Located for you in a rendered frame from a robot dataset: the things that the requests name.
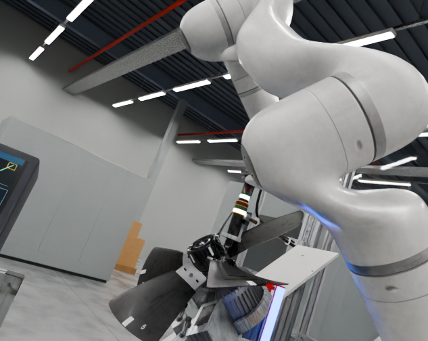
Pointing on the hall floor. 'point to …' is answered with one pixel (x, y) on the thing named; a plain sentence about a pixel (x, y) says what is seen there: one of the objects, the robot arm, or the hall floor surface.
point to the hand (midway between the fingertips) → (251, 180)
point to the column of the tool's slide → (303, 283)
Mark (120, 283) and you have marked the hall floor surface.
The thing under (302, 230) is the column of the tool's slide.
